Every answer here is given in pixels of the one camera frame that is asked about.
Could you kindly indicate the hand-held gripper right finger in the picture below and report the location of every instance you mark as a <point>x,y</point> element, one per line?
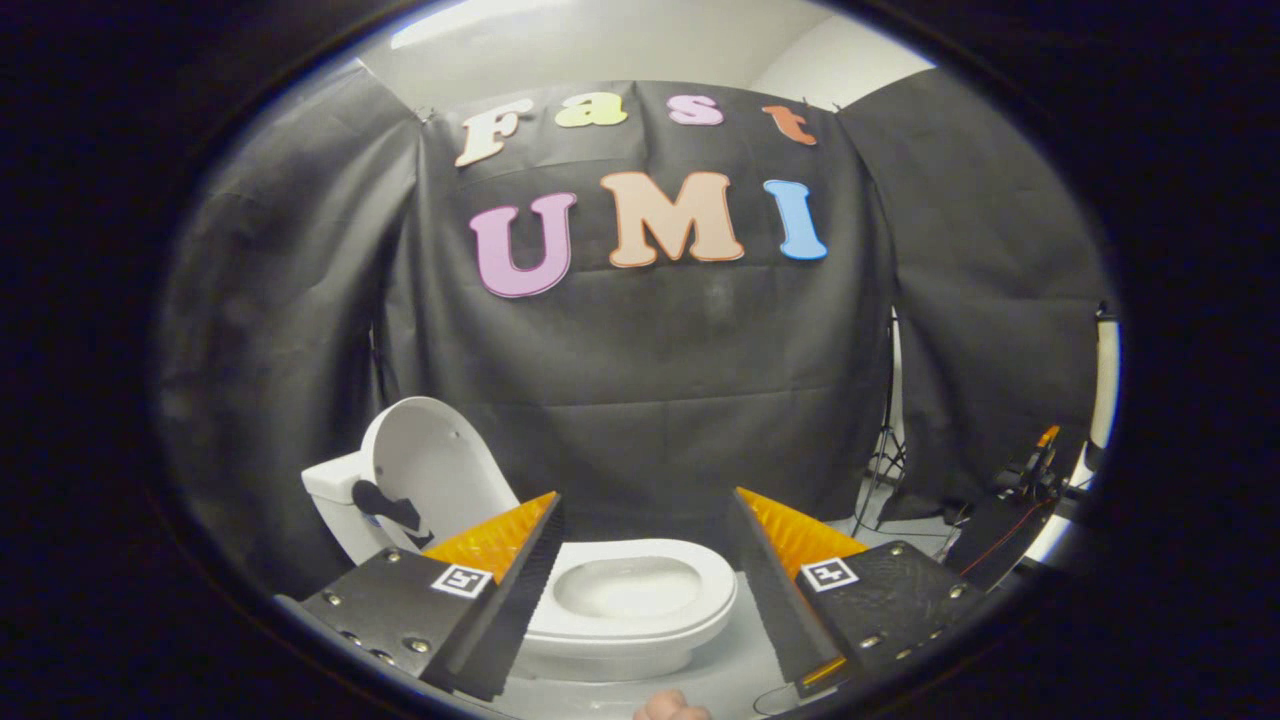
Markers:
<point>770,590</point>

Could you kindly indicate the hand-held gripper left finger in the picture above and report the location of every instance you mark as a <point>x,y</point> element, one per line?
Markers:
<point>520,600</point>

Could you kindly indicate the white toilet lid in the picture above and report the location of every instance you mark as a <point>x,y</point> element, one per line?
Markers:
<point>430,450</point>

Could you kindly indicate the white toilet seat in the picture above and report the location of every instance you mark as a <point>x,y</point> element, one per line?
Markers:
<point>715,600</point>

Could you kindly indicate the white toilet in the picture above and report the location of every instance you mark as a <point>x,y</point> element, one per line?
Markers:
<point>335,500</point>

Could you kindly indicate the black tripod light stand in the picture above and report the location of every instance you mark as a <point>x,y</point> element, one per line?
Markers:
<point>885,430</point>

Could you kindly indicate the black equipment case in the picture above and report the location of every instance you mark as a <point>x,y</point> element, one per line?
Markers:
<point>1000,530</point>

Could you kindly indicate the black backdrop cloth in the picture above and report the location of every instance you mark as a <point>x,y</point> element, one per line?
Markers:
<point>650,350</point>

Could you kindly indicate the black device with orange top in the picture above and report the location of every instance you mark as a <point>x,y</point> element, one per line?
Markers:
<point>1040,460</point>

